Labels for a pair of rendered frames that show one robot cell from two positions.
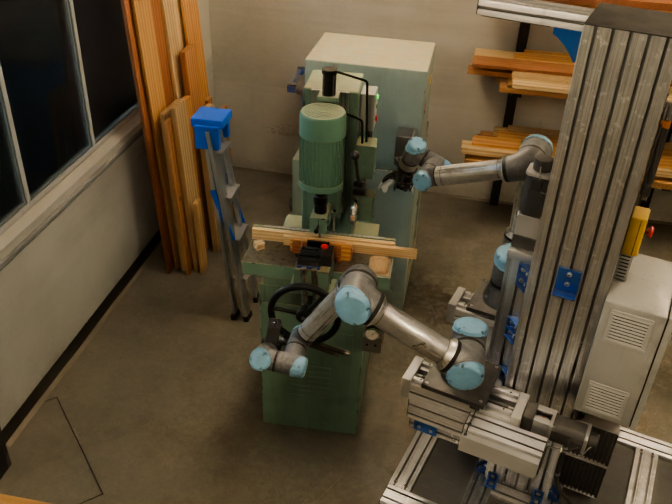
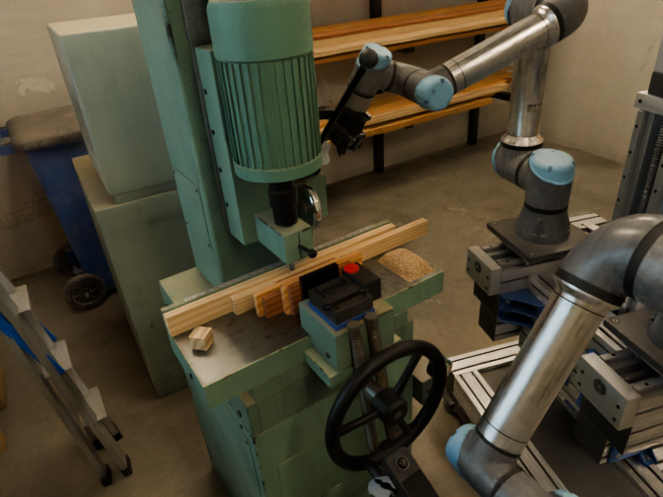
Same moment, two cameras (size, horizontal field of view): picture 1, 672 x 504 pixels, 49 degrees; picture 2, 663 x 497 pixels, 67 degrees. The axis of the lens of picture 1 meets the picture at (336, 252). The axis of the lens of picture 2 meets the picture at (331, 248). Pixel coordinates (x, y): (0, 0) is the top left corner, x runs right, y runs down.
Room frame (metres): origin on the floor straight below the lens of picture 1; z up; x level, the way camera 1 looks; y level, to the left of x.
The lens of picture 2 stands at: (1.76, 0.60, 1.57)
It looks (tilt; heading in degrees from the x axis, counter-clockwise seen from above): 31 degrees down; 321
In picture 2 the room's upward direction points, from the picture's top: 5 degrees counter-clockwise
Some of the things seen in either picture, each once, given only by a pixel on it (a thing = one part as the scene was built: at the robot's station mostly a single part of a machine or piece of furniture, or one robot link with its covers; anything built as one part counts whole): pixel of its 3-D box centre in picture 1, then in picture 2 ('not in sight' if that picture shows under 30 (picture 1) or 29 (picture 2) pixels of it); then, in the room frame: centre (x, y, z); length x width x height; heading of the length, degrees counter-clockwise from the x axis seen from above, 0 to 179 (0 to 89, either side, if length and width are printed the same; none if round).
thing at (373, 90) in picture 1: (368, 108); not in sight; (2.86, -0.11, 1.40); 0.10 x 0.06 x 0.16; 173
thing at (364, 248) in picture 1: (349, 246); (338, 261); (2.55, -0.06, 0.92); 0.55 x 0.02 x 0.04; 83
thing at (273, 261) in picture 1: (317, 268); (325, 319); (2.46, 0.07, 0.87); 0.61 x 0.30 x 0.06; 83
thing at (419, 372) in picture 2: (373, 336); (418, 374); (2.39, -0.17, 0.58); 0.12 x 0.08 x 0.08; 173
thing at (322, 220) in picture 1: (321, 218); (284, 236); (2.58, 0.07, 1.03); 0.14 x 0.07 x 0.09; 173
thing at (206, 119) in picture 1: (227, 218); (31, 346); (3.30, 0.57, 0.58); 0.27 x 0.25 x 1.16; 81
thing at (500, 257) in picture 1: (508, 264); (548, 177); (2.37, -0.67, 0.98); 0.13 x 0.12 x 0.14; 157
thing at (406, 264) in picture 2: (379, 263); (405, 259); (2.44, -0.18, 0.91); 0.12 x 0.09 x 0.03; 173
